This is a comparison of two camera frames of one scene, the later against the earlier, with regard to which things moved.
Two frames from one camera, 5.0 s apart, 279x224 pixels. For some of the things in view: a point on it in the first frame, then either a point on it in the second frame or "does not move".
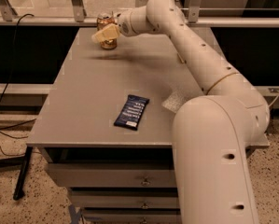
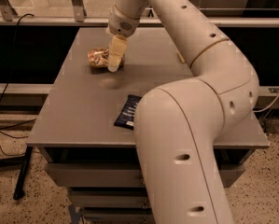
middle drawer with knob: (122, 202) does not move
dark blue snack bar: (132, 112) does not move
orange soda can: (104, 21) to (99, 58)
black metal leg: (19, 191) does not move
